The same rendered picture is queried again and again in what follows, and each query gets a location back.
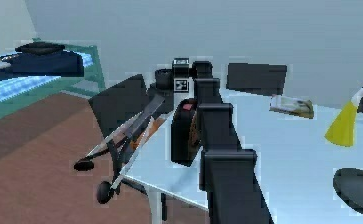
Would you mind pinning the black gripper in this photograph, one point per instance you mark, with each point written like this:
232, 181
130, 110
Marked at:
163, 79

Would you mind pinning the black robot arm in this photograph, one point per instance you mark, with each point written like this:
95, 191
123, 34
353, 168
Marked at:
229, 186

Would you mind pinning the black alarm clock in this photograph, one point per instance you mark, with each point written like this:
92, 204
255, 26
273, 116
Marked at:
183, 133

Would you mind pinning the dark grey chair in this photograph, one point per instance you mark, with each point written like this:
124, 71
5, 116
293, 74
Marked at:
117, 100

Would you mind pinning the dark blue pillow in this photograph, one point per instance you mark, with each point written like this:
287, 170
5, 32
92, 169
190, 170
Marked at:
45, 65

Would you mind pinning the green bed with blue blanket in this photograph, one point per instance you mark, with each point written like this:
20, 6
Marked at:
29, 88

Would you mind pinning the black flat cushion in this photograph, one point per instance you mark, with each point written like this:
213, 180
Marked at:
40, 47

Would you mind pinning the white table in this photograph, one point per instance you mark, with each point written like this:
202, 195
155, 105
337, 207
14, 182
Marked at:
289, 166

